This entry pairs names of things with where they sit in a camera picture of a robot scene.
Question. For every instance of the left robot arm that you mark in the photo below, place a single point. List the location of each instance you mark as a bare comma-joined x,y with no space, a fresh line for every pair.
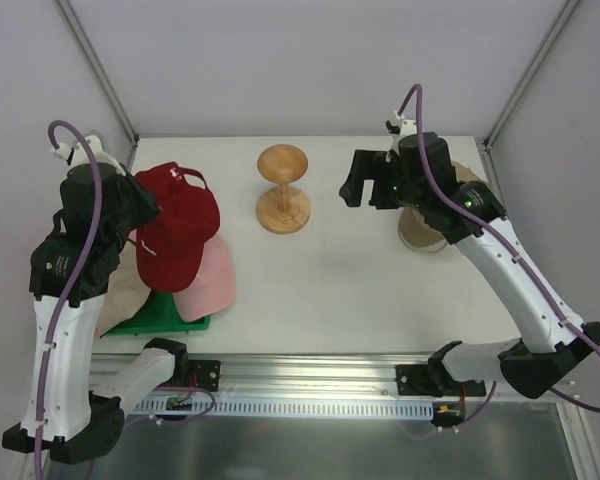
70,273

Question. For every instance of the pink cap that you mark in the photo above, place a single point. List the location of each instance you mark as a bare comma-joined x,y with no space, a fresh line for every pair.
214,287

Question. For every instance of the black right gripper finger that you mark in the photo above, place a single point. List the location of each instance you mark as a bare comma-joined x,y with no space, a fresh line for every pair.
364,166
386,176

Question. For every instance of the dark red cap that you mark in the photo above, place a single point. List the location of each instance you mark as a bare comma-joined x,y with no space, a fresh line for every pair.
169,249

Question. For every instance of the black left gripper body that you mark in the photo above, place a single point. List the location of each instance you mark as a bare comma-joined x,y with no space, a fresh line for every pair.
141,201

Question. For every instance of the green plastic tray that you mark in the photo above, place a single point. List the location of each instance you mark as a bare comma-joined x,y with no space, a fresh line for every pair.
158,315

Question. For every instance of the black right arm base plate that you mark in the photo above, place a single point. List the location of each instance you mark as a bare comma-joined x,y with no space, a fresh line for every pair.
432,381

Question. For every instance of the beige bucket hat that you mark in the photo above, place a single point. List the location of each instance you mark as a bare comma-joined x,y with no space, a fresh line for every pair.
126,293

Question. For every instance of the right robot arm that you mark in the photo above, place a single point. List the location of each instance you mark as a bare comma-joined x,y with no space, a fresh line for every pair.
553,339

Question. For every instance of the aluminium rail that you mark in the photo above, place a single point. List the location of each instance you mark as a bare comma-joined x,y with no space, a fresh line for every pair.
353,377

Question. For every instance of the left aluminium frame post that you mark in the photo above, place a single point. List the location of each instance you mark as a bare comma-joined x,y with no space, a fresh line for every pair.
70,17

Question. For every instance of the right aluminium frame post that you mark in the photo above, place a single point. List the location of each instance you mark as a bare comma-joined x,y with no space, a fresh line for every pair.
549,41

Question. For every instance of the beige sport cap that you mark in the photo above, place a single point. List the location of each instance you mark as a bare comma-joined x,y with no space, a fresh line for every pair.
412,229

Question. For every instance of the white slotted cable duct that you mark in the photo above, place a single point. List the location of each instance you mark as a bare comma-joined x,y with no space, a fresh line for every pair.
168,406

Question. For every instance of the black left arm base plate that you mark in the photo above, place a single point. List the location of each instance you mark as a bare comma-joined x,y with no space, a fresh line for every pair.
204,374

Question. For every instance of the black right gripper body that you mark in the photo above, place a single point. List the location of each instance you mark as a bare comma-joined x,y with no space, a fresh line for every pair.
377,180

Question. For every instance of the wooden hat stand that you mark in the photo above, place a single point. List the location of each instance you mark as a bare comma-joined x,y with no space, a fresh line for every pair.
283,209

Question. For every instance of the aluminium frame post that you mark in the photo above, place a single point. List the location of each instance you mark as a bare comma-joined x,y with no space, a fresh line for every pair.
70,17
549,41

